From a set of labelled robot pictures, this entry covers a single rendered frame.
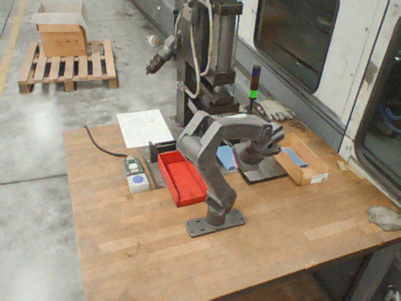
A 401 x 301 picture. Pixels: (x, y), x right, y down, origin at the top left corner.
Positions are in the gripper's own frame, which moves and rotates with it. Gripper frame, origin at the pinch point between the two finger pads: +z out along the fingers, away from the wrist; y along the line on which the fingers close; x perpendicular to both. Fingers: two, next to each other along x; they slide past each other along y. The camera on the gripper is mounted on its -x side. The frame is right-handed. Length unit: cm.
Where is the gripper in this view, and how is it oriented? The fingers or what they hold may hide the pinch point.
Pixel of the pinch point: (237, 166)
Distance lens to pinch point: 131.2
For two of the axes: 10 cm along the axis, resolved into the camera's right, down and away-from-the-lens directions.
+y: -2.9, -9.0, 3.3
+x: -9.2, 1.7, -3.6
